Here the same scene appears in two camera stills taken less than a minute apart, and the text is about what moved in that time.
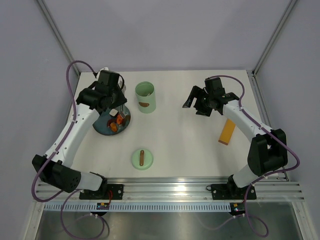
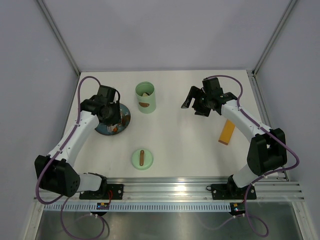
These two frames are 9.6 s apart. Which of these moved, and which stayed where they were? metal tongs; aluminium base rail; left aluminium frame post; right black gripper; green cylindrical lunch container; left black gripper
Moved: metal tongs; left black gripper
Stayed: aluminium base rail; green cylindrical lunch container; left aluminium frame post; right black gripper
